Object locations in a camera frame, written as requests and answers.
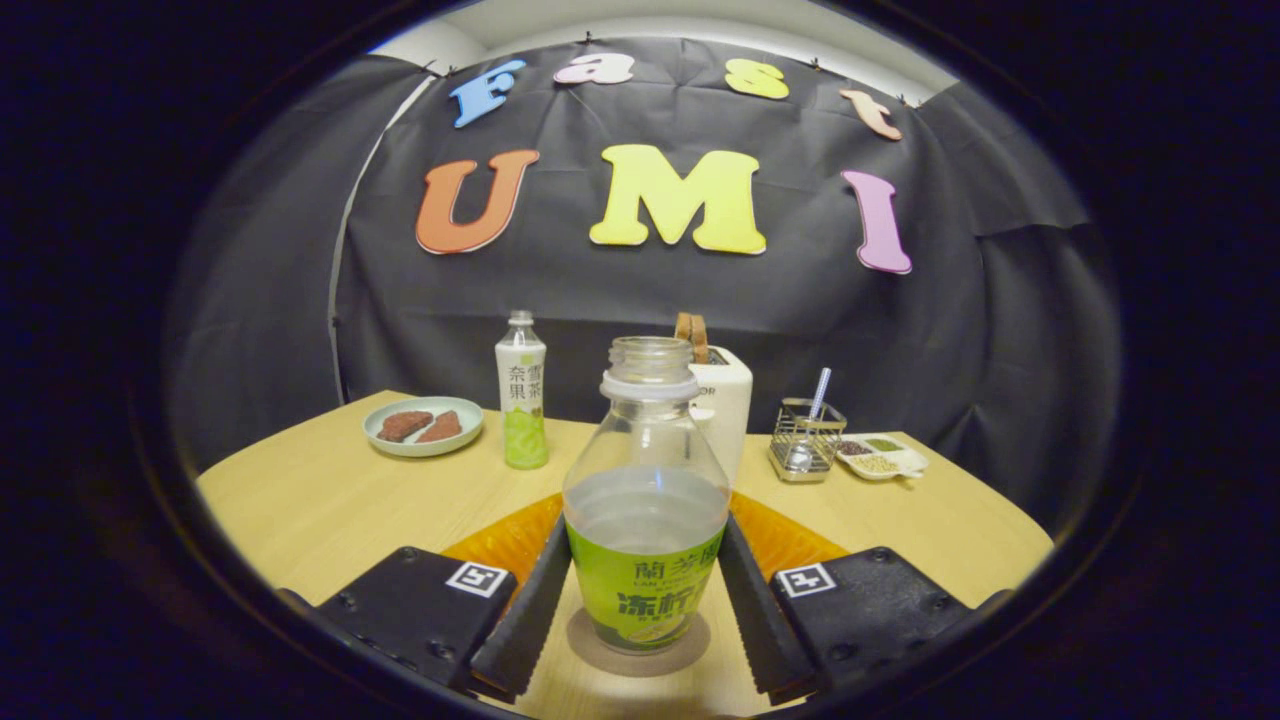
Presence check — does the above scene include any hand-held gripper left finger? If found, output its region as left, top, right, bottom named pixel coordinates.
left=315, top=493, right=573, bottom=704

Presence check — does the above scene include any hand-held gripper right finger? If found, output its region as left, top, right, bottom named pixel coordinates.
left=717, top=492, right=976, bottom=706

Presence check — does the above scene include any round brown coaster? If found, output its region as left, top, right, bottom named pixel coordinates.
left=565, top=608, right=713, bottom=679

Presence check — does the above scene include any green label juice bottle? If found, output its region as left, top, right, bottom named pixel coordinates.
left=562, top=336, right=733, bottom=656

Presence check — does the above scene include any tall white green drink bottle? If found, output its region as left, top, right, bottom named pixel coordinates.
left=494, top=310, right=550, bottom=471

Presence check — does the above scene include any pale green plate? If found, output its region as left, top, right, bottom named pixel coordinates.
left=362, top=396, right=486, bottom=459

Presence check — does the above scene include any white divided dish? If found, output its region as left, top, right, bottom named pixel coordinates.
left=836, top=432, right=930, bottom=482

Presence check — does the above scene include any wooden table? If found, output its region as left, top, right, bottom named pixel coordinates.
left=195, top=390, right=1056, bottom=720

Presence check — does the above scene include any white toaster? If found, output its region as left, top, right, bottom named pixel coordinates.
left=688, top=346, right=754, bottom=486

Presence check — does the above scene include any bread slice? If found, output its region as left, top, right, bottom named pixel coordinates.
left=673, top=312, right=710, bottom=365

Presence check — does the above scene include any metal wire basket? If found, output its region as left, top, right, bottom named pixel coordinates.
left=768, top=398, right=848, bottom=484

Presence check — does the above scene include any spoon with pale handle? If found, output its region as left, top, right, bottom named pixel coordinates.
left=785, top=367, right=833, bottom=471

